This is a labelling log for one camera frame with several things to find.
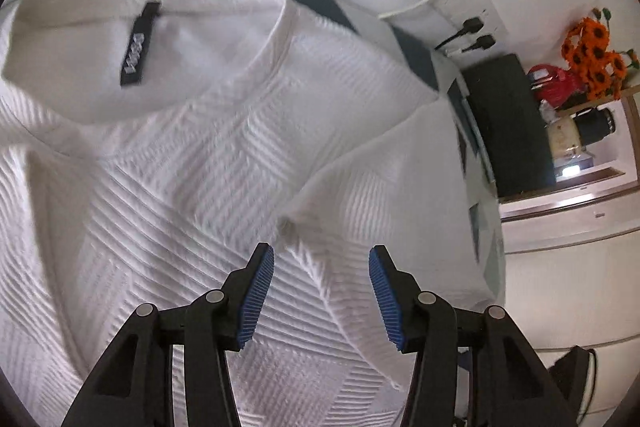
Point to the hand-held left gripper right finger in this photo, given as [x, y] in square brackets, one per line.
[387, 302]

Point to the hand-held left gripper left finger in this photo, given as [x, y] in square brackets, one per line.
[255, 302]

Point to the white textured shirt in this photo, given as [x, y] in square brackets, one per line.
[175, 187]

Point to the white cabinet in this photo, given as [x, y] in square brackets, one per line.
[565, 277]

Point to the wooden shelf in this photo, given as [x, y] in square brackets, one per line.
[575, 189]

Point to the black box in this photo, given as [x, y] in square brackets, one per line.
[505, 127]

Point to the cream jar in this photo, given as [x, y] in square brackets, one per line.
[562, 137]

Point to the geometric patterned mat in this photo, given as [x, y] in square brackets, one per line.
[415, 52]

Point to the black thermos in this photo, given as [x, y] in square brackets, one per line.
[595, 125]

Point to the red bag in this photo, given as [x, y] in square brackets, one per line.
[555, 89]

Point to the black plug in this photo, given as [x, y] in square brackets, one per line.
[484, 42]
[470, 25]

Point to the orange artificial flowers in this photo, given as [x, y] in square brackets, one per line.
[595, 57]

